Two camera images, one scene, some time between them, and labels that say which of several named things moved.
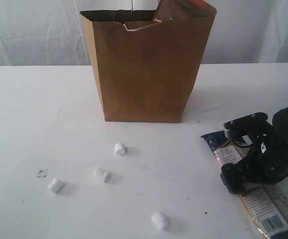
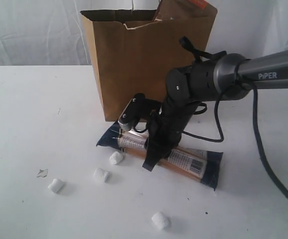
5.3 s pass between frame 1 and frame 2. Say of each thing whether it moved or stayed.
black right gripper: moved
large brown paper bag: stayed
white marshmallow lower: stayed
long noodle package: moved
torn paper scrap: stayed
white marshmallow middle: stayed
